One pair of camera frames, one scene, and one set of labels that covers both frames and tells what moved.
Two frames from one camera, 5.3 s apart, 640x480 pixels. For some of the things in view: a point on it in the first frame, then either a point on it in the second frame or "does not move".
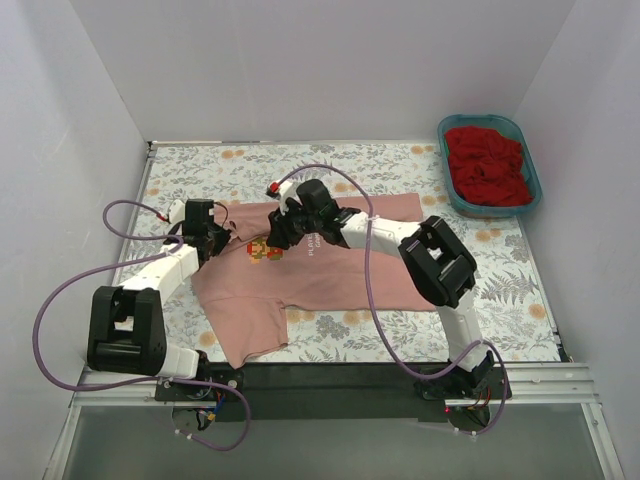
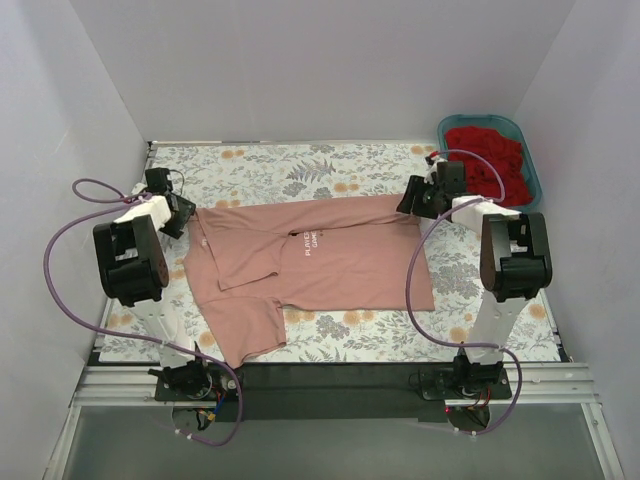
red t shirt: (487, 168) does not move
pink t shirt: (345, 260) does not move
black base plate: (333, 391) does not move
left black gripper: (216, 241) → (181, 211)
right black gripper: (281, 228) → (415, 198)
